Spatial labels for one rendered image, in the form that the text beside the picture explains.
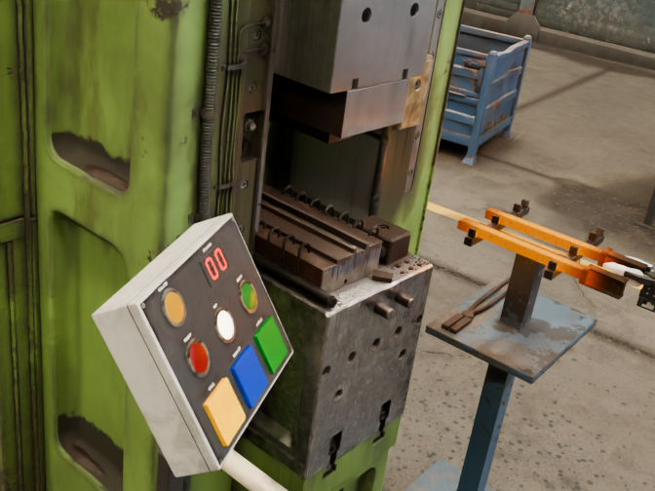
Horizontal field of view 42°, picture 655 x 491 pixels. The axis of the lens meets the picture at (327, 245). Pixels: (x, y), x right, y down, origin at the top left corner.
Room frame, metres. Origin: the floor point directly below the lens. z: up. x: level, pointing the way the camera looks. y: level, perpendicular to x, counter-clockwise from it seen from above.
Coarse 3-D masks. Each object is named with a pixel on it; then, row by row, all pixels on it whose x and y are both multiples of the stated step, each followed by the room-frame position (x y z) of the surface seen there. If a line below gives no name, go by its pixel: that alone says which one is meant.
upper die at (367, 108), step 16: (288, 80) 1.64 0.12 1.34; (400, 80) 1.68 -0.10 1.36; (272, 96) 1.67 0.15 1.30; (288, 96) 1.64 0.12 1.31; (304, 96) 1.61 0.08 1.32; (320, 96) 1.59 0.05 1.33; (336, 96) 1.56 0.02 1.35; (352, 96) 1.56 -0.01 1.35; (368, 96) 1.60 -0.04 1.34; (384, 96) 1.65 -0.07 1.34; (400, 96) 1.69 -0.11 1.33; (288, 112) 1.64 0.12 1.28; (304, 112) 1.61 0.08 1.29; (320, 112) 1.59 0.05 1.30; (336, 112) 1.56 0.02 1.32; (352, 112) 1.57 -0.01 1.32; (368, 112) 1.61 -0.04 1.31; (384, 112) 1.65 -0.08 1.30; (400, 112) 1.70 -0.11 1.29; (320, 128) 1.58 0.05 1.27; (336, 128) 1.56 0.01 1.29; (352, 128) 1.57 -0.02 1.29; (368, 128) 1.62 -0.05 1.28
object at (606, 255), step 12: (504, 216) 1.94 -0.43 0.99; (516, 216) 1.95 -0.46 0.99; (516, 228) 1.92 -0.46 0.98; (528, 228) 1.90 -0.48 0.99; (540, 228) 1.90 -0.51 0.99; (552, 240) 1.87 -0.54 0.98; (564, 240) 1.85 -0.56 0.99; (576, 240) 1.86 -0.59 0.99; (588, 252) 1.82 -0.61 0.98; (600, 252) 1.79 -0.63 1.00; (612, 252) 1.80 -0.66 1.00; (600, 264) 1.79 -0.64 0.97; (624, 264) 1.78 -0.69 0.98; (636, 264) 1.76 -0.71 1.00
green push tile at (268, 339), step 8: (272, 320) 1.24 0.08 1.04; (264, 328) 1.20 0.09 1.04; (272, 328) 1.22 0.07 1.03; (256, 336) 1.17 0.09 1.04; (264, 336) 1.19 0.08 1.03; (272, 336) 1.21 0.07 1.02; (280, 336) 1.23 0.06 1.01; (256, 344) 1.17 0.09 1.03; (264, 344) 1.18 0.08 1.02; (272, 344) 1.20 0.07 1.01; (280, 344) 1.22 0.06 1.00; (264, 352) 1.17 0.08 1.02; (272, 352) 1.19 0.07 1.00; (280, 352) 1.21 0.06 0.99; (264, 360) 1.17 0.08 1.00; (272, 360) 1.18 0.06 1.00; (280, 360) 1.20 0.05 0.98; (272, 368) 1.17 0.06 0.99
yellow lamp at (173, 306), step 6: (168, 294) 1.03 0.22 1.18; (174, 294) 1.04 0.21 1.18; (168, 300) 1.02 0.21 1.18; (174, 300) 1.04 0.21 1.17; (180, 300) 1.05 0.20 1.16; (168, 306) 1.02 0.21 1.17; (174, 306) 1.03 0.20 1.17; (180, 306) 1.04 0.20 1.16; (168, 312) 1.01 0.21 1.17; (174, 312) 1.02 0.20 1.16; (180, 312) 1.03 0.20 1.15; (174, 318) 1.02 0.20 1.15; (180, 318) 1.03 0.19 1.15
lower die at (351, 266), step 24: (264, 192) 1.87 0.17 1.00; (264, 216) 1.75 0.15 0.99; (288, 216) 1.75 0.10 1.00; (312, 216) 1.77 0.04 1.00; (264, 240) 1.66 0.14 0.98; (288, 240) 1.67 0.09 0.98; (312, 240) 1.66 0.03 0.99; (336, 240) 1.66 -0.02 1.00; (360, 240) 1.68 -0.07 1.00; (288, 264) 1.61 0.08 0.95; (312, 264) 1.57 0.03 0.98; (336, 264) 1.59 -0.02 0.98; (360, 264) 1.65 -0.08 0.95; (336, 288) 1.60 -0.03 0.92
